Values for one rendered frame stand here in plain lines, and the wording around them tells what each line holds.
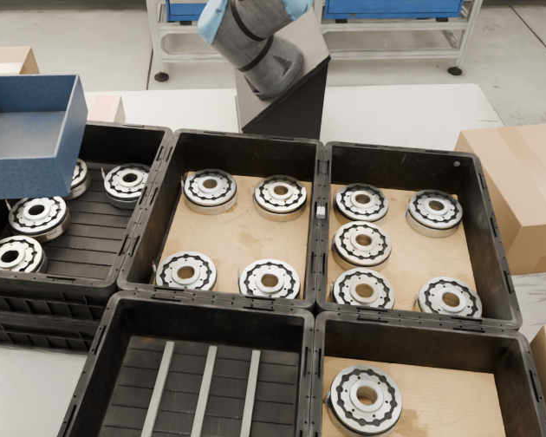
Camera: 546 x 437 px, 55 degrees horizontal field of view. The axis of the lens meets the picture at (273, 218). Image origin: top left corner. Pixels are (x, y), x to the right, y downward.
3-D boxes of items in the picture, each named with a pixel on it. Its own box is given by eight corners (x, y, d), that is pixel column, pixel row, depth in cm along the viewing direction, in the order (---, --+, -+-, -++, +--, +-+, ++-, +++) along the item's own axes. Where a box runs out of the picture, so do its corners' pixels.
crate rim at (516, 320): (323, 149, 106) (324, 140, 104) (475, 162, 104) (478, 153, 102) (314, 318, 78) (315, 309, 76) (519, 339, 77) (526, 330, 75)
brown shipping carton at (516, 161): (590, 268, 113) (628, 216, 101) (494, 277, 110) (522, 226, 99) (524, 175, 133) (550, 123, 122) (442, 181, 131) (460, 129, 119)
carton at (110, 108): (56, 146, 136) (48, 121, 131) (67, 118, 144) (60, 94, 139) (119, 145, 137) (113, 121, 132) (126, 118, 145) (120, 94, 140)
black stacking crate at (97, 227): (46, 160, 115) (30, 117, 107) (179, 172, 114) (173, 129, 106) (-48, 312, 88) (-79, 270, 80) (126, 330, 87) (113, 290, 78)
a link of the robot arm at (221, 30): (237, 41, 128) (195, 2, 120) (278, 14, 119) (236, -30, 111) (228, 76, 122) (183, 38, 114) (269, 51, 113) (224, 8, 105)
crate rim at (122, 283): (176, 136, 107) (174, 127, 105) (323, 149, 106) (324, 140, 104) (115, 297, 79) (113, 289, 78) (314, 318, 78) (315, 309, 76)
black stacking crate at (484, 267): (320, 185, 112) (325, 142, 104) (460, 198, 111) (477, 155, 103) (310, 350, 85) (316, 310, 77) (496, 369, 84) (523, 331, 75)
